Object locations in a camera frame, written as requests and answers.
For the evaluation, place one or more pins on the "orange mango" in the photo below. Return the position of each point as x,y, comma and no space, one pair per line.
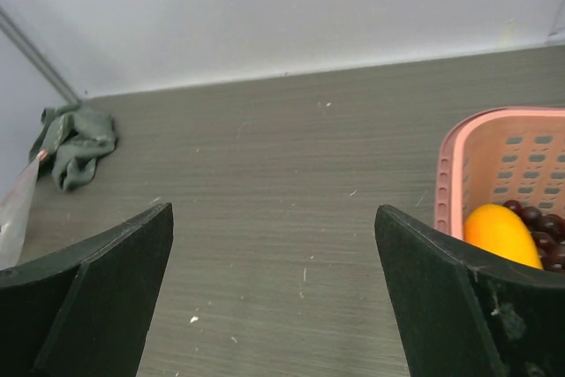
498,230

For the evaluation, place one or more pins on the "clear zip top bag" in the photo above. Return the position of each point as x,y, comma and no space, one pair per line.
15,209

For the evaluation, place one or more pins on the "green crumpled cloth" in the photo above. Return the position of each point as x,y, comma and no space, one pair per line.
72,140

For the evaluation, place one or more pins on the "aluminium left frame post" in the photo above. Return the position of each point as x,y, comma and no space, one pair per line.
37,59

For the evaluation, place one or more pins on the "pink plastic basket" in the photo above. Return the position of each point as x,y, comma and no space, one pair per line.
513,153

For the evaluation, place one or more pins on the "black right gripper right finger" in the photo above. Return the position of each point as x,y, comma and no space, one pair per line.
462,311

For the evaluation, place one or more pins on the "dark red grape bunch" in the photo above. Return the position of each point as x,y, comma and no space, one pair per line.
547,232

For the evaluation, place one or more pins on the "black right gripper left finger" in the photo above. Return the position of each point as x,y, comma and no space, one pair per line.
85,310

